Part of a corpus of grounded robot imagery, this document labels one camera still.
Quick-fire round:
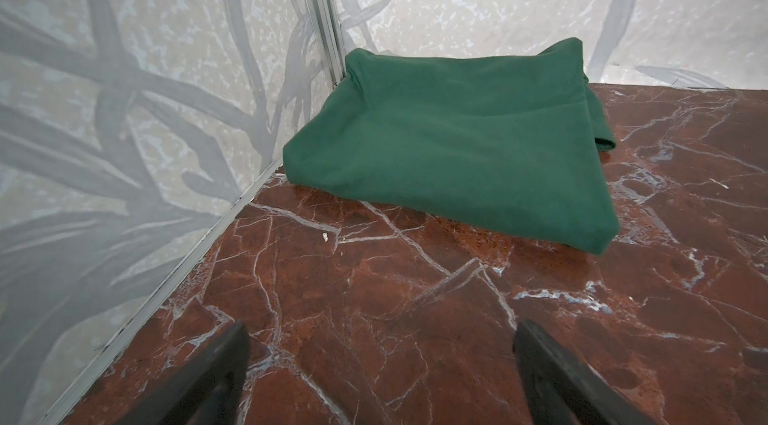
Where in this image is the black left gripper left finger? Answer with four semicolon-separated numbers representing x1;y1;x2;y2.
117;321;250;424

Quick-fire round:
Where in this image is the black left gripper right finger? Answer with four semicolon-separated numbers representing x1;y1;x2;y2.
513;319;653;424

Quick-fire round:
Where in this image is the green t-shirt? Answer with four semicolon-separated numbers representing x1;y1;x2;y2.
283;38;620;255

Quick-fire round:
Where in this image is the aluminium frame post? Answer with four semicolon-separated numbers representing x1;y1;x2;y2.
307;0;346;87

